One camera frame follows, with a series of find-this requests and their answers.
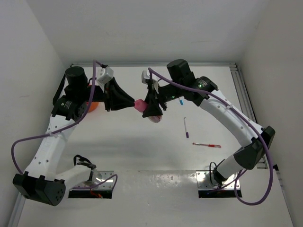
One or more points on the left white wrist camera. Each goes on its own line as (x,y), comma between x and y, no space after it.
(104,75)

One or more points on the aluminium table rail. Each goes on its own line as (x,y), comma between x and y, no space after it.
(17,211)
(242,92)

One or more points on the orange round organizer container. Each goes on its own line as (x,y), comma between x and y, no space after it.
(93,106)

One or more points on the white pen purple cap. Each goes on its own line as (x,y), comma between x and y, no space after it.
(185,127)

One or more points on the pink glue stick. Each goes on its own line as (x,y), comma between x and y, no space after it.
(141,106)

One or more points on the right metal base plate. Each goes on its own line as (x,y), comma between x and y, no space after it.
(206,182)

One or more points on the right aluminium table rail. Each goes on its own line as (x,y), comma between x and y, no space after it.
(242,92)

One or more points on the metal base plate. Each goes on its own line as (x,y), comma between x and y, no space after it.
(206,182)
(100,180)

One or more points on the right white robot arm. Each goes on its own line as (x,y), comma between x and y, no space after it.
(205,94)

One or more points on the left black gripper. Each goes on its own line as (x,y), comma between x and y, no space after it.
(115,98)

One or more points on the left aluminium table rail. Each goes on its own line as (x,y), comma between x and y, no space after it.
(17,211)

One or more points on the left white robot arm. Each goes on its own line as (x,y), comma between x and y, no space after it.
(40,181)

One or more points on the red gel pen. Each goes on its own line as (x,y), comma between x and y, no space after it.
(207,145)

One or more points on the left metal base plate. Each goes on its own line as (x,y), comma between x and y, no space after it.
(100,180)

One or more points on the white pen blue cap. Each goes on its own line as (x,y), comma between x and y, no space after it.
(180,101)

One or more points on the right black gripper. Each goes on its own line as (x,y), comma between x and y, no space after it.
(153,108)

